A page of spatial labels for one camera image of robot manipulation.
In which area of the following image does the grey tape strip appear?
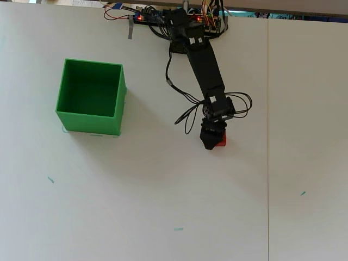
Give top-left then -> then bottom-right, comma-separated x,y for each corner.
127,14 -> 135,40

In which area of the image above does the thin red wire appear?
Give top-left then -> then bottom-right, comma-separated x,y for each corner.
104,4 -> 136,21

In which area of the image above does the red block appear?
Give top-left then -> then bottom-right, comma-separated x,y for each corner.
213,134 -> 228,148

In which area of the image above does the black power cable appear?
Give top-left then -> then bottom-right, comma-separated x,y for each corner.
216,0 -> 229,36

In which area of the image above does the electronics board with wires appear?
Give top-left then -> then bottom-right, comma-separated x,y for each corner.
132,15 -> 229,40

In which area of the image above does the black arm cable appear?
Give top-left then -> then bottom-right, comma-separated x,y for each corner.
164,51 -> 253,135

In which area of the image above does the coloured jumper wire bundle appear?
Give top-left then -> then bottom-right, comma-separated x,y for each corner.
200,0 -> 221,28

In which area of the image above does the green plastic bin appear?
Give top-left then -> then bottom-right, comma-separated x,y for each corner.
55,58 -> 128,136

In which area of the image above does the blue circuit board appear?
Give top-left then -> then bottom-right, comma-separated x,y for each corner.
134,5 -> 167,26

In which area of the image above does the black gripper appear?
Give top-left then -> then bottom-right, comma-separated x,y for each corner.
199,115 -> 228,151

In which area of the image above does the green circuit board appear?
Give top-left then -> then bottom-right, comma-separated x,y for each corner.
196,10 -> 222,35

